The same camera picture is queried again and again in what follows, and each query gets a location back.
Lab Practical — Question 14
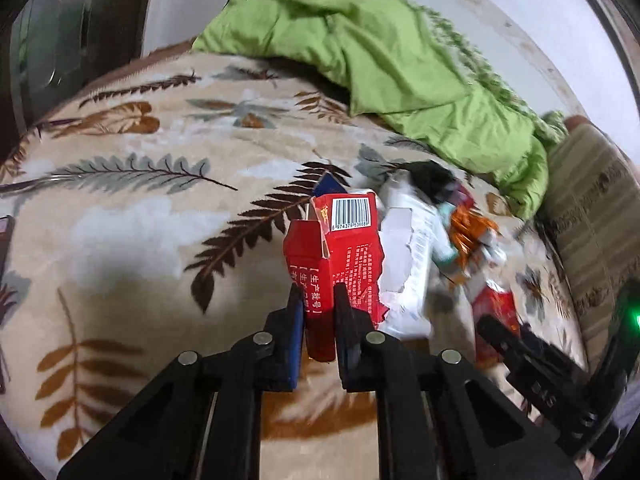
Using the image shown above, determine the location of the leaf pattern bed blanket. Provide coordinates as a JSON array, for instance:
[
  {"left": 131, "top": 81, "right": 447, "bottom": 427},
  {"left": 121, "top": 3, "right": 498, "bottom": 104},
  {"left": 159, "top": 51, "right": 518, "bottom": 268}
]
[{"left": 0, "top": 39, "right": 591, "bottom": 480}]

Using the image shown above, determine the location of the smartphone with pink screen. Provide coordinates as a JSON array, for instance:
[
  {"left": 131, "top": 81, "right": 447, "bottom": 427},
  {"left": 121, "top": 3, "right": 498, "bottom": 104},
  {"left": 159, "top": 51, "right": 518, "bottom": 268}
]
[{"left": 0, "top": 216, "right": 15, "bottom": 278}]

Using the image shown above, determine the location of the green quilt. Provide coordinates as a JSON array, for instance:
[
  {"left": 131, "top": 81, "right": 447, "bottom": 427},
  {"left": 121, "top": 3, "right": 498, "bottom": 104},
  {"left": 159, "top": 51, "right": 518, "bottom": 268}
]
[{"left": 193, "top": 0, "right": 567, "bottom": 219}]

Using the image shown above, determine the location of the red cigarette pack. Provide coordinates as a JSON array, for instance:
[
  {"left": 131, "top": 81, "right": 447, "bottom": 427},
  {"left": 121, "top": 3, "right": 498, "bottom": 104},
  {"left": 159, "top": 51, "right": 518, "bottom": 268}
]
[{"left": 471, "top": 280, "right": 521, "bottom": 368}]

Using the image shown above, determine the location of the striped floral headboard cushion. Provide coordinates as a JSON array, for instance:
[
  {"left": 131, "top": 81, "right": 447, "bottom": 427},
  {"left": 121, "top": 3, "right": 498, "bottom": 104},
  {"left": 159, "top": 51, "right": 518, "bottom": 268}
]
[{"left": 541, "top": 116, "right": 639, "bottom": 370}]

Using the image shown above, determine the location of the white long medicine box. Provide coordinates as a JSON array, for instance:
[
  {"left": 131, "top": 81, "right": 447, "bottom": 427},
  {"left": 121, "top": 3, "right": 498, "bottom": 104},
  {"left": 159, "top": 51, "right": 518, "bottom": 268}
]
[{"left": 378, "top": 170, "right": 458, "bottom": 339}]

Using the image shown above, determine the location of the black crumpled plastic bag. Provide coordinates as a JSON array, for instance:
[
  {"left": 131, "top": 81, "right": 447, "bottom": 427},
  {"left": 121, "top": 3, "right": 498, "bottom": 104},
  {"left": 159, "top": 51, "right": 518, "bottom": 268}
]
[{"left": 405, "top": 160, "right": 459, "bottom": 204}]

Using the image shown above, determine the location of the red torn medicine box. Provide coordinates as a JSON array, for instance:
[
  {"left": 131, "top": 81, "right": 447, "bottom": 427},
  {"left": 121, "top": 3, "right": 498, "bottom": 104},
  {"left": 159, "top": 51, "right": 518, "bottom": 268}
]
[{"left": 283, "top": 190, "right": 388, "bottom": 362}]

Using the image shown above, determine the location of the wooden door with glass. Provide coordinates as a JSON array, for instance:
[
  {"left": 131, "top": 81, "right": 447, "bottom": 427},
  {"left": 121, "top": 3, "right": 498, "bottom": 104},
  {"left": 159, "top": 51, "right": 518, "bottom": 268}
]
[{"left": 1, "top": 0, "right": 149, "bottom": 156}]

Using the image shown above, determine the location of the orange white snack bag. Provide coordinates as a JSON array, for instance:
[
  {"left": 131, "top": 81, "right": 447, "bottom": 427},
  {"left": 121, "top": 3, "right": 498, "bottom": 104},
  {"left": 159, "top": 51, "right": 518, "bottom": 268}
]
[{"left": 447, "top": 205, "right": 499, "bottom": 269}]

